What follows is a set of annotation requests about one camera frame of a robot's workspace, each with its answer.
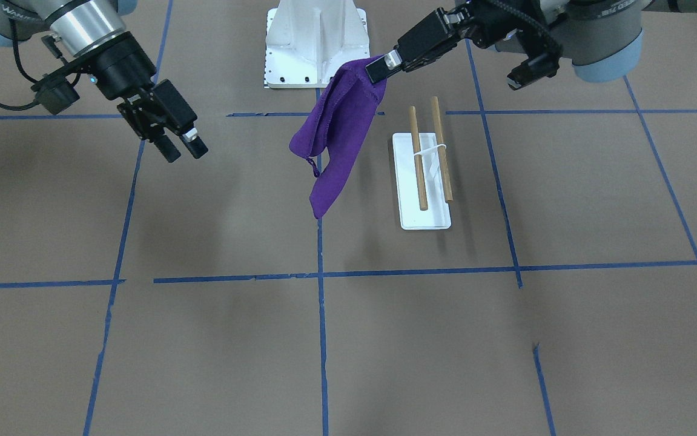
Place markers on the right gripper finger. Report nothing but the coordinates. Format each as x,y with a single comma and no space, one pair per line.
194,144
167,148

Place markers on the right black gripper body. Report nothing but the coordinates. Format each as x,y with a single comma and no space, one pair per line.
123,71

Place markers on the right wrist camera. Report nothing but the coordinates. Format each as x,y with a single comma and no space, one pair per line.
55,93

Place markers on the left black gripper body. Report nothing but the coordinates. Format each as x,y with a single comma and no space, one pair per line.
426,42

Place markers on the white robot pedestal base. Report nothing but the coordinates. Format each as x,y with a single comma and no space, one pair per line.
308,41

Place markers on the wooden rack rod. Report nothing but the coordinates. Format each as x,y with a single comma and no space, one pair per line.
445,172
418,160

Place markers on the wooden rack rod outer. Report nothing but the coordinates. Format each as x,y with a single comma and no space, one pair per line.
445,172

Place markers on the white towel rack base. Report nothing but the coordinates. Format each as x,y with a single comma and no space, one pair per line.
437,216

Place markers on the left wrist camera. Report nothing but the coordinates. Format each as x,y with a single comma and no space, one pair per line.
533,70

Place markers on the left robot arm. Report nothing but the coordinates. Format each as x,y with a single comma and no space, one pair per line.
603,39

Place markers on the purple towel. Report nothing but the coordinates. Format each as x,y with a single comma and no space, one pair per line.
333,134

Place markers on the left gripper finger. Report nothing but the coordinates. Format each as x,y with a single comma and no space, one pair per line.
384,67

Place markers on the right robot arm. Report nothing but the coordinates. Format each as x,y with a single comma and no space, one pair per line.
90,38

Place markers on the wooden rack rod inner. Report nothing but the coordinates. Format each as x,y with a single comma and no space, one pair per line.
418,160

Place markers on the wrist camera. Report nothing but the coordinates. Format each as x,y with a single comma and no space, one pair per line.
55,93
533,70

